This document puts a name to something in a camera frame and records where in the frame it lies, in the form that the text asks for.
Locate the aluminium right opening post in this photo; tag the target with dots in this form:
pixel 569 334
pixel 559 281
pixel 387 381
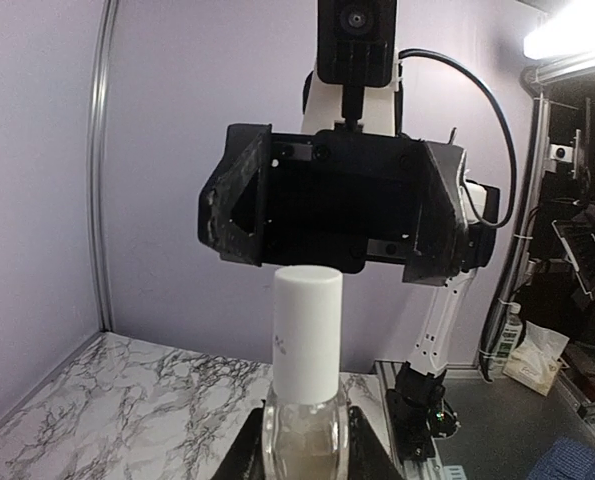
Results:
pixel 517 256

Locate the right aluminium corner post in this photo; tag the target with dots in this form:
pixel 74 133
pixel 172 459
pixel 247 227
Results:
pixel 95 155

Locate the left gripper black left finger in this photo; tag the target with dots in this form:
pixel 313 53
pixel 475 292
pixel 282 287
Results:
pixel 243 460

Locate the bright ceiling light bar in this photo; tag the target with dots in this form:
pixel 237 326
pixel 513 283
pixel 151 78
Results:
pixel 561 37

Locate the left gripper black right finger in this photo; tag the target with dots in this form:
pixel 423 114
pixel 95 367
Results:
pixel 368 458

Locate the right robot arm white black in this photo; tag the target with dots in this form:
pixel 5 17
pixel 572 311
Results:
pixel 379 112

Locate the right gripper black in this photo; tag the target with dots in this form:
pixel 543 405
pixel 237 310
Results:
pixel 338 199

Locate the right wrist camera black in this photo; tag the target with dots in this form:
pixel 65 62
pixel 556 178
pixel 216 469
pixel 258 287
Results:
pixel 356 42

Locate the clear nail polish bottle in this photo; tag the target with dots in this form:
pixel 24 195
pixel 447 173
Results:
pixel 306 441

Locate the green label water bottle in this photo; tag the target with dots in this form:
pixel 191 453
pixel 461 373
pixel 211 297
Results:
pixel 508 339

